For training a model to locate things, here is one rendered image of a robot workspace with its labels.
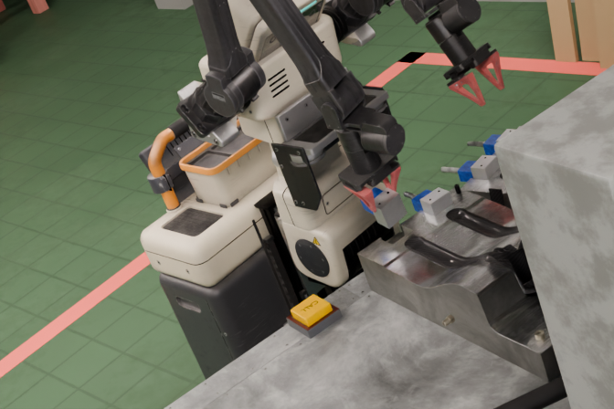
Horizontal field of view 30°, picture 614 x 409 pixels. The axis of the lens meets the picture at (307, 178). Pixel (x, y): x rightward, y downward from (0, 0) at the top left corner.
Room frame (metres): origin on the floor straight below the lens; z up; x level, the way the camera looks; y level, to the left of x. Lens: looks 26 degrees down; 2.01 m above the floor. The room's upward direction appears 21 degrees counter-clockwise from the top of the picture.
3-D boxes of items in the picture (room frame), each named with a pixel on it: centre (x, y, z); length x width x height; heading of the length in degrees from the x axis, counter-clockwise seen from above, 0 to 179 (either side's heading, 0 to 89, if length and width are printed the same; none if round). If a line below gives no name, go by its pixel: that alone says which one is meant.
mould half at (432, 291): (1.75, -0.26, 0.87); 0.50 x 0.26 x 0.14; 25
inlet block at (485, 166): (2.14, -0.32, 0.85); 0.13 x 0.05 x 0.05; 42
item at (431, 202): (2.03, -0.20, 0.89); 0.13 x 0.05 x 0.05; 24
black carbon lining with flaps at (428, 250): (1.77, -0.26, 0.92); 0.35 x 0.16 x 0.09; 25
